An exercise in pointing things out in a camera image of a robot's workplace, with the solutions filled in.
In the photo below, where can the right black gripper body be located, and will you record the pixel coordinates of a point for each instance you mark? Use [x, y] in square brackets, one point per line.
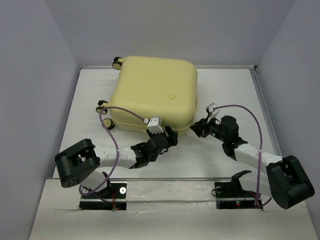
[214, 130]

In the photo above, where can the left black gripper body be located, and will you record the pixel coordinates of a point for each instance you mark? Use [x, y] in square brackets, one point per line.
[152, 158]

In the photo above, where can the yellow suitcase with black lining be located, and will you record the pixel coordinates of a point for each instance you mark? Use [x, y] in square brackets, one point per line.
[152, 86]

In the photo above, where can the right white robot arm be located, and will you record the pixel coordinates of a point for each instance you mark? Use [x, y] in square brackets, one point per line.
[288, 182]

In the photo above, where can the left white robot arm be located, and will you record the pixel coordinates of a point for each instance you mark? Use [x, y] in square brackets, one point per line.
[91, 166]

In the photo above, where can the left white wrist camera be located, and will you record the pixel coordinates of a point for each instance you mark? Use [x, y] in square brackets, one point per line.
[154, 125]

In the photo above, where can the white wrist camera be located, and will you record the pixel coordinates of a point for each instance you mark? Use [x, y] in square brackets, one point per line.
[154, 125]
[212, 111]

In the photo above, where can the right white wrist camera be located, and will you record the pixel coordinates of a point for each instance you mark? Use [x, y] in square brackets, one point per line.
[212, 111]

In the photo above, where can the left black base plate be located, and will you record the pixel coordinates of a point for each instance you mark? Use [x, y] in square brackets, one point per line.
[112, 198]

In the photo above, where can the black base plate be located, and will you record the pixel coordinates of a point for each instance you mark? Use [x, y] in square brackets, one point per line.
[112, 198]
[229, 195]

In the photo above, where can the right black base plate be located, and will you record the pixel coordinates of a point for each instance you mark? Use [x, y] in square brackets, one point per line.
[229, 195]

